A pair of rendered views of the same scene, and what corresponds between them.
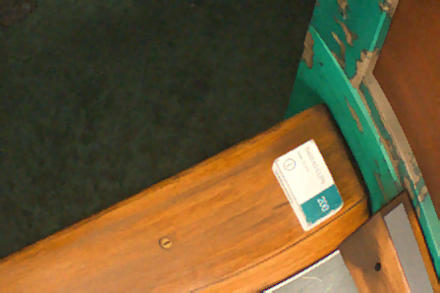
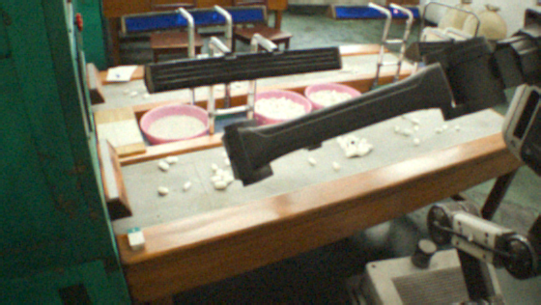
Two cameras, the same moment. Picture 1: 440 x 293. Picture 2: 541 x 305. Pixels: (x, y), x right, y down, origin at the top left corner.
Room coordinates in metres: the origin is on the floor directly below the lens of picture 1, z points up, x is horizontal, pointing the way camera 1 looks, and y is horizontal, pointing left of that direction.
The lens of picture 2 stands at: (0.77, 0.33, 1.48)
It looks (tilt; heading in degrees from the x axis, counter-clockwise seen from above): 34 degrees down; 189
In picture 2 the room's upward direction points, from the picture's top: 5 degrees clockwise
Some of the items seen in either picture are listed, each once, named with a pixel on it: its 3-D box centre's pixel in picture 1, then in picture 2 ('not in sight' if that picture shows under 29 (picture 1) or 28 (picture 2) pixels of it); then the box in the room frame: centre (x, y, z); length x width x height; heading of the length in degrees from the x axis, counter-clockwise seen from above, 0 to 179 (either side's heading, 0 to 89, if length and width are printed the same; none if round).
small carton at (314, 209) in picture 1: (309, 187); (135, 237); (0.21, -0.07, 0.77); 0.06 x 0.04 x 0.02; 38
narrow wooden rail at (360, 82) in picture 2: not in sight; (293, 95); (-0.88, 0.16, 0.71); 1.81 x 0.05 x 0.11; 128
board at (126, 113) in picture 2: not in sight; (117, 129); (-0.25, -0.39, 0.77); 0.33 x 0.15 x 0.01; 38
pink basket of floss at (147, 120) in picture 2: not in sight; (176, 130); (-0.38, -0.21, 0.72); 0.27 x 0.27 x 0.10
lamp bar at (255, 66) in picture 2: not in sight; (251, 64); (-0.26, 0.09, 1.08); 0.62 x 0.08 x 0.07; 128
